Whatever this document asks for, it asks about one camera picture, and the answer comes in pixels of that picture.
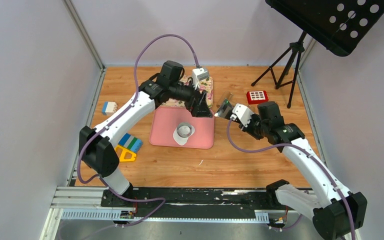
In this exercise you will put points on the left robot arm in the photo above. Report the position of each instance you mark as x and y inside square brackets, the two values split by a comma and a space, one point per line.
[97, 145]

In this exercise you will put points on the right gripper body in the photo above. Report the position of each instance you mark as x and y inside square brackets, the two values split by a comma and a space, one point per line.
[255, 128]

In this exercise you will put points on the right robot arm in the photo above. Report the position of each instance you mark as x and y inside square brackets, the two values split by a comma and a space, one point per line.
[334, 209]

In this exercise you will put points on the floral cutting mat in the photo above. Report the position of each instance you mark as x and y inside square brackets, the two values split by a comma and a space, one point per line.
[205, 84]

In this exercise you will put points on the blue green toy brick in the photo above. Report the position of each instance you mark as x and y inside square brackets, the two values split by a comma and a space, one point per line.
[131, 143]

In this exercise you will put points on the wooden double-ended roller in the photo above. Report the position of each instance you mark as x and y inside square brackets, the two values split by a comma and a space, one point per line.
[227, 95]

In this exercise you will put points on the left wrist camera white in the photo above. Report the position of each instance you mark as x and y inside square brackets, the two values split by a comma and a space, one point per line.
[197, 75]

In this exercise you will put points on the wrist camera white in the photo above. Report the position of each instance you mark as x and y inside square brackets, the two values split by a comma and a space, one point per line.
[197, 75]
[242, 114]

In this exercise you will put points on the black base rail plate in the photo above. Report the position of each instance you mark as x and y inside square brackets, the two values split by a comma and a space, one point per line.
[196, 203]

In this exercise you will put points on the red grid box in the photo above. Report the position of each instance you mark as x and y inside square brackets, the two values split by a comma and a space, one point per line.
[257, 97]

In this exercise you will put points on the pink plastic tray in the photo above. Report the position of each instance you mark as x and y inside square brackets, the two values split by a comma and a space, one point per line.
[167, 119]

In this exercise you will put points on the small blue white card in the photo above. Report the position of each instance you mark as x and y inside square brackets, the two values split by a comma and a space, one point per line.
[109, 108]

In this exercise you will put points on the black music stand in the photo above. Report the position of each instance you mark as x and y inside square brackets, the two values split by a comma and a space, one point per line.
[338, 25]

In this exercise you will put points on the white dough ball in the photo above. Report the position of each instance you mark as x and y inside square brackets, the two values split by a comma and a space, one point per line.
[182, 134]

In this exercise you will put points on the yellow triangular toy block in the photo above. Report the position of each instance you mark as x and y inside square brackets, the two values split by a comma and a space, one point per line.
[124, 154]

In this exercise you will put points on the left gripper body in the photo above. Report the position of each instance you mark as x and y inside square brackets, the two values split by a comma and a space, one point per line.
[190, 102]

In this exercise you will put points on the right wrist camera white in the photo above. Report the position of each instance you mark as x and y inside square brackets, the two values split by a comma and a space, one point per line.
[242, 114]

